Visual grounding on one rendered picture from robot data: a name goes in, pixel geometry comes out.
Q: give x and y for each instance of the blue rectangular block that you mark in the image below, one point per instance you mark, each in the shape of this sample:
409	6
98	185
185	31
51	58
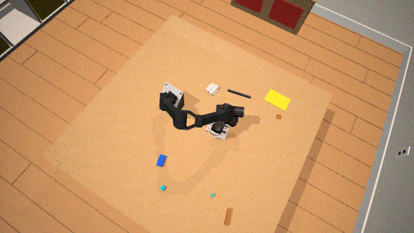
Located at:
161	160

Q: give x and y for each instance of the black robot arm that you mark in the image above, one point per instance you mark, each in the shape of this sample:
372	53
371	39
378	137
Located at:
227	114

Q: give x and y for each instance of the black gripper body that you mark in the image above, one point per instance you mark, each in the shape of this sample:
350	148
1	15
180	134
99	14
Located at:
218	127

